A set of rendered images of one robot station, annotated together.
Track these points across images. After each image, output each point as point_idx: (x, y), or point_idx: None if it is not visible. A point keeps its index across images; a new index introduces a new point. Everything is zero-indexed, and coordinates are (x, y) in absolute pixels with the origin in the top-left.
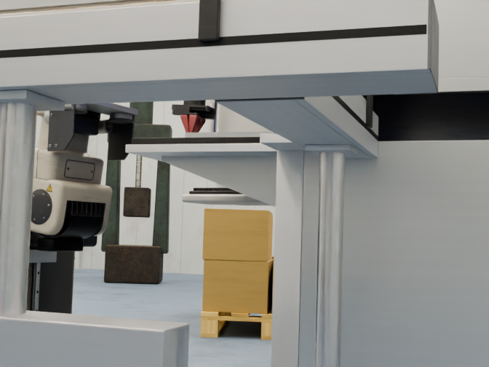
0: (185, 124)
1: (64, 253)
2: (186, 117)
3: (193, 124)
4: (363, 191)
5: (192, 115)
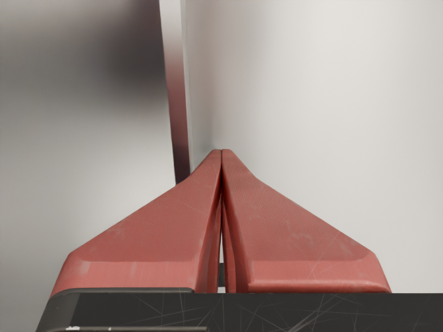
0: (271, 203)
1: None
2: (251, 249)
3: (151, 210)
4: None
5: (132, 279)
